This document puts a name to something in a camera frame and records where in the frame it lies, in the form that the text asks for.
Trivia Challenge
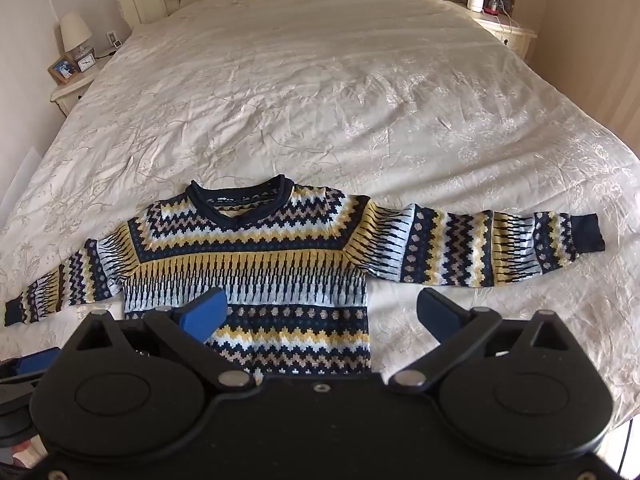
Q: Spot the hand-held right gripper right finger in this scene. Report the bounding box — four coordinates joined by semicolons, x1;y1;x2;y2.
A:
389;288;586;393

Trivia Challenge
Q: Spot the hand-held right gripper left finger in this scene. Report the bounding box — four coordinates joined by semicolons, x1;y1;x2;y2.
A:
62;287;256;391

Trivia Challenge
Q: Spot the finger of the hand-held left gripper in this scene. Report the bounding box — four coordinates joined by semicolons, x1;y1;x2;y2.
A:
0;347;62;386
0;385;41;445

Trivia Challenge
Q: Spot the navy yellow white patterned sweater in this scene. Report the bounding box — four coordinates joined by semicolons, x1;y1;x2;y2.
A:
4;174;607;386

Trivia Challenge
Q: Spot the cream embroidered bedspread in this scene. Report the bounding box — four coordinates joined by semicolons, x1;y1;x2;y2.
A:
0;0;640;466

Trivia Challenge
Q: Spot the cream nightstand with clock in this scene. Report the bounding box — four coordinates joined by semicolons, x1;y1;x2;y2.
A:
51;46;127;118

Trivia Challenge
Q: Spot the table lamp with glass base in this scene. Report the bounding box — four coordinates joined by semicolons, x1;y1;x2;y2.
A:
60;11;93;57

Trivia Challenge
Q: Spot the black cable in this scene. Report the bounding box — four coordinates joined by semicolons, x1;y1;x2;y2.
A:
616;422;638;480

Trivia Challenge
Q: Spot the wooden photo frame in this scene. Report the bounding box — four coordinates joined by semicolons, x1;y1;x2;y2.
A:
47;56;77;85

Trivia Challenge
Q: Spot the cream nightstand with cables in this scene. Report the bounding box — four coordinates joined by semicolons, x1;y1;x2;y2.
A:
445;0;538;62

